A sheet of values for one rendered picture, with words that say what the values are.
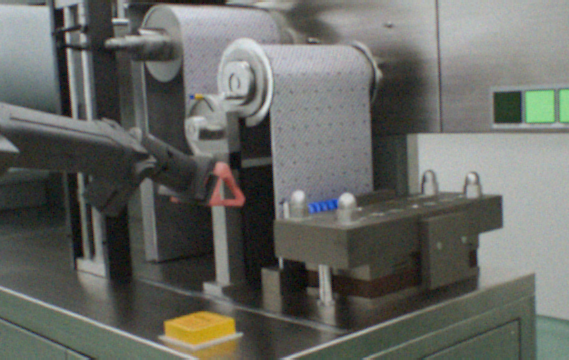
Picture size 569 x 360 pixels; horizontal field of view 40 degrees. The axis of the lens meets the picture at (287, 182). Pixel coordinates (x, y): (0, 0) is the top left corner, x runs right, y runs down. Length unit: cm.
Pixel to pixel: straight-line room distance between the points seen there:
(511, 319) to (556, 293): 276
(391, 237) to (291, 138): 25
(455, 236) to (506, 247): 294
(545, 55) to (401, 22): 31
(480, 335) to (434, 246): 17
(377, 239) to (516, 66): 39
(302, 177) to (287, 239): 15
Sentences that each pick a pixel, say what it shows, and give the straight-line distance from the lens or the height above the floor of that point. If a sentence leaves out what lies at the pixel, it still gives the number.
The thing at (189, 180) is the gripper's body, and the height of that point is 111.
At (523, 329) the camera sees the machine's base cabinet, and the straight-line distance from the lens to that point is 142.
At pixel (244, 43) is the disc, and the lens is 132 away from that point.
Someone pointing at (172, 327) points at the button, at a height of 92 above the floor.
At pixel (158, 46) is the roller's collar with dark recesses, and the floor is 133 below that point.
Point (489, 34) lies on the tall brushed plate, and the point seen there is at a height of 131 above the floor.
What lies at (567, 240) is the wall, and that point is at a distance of 405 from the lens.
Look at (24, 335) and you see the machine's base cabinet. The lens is 157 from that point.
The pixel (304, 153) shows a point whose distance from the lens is 133.
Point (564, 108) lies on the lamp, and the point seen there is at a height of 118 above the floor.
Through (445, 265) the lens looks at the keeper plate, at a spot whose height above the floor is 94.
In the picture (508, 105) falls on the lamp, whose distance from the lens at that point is 137.
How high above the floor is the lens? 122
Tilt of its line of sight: 6 degrees down
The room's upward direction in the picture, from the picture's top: 3 degrees counter-clockwise
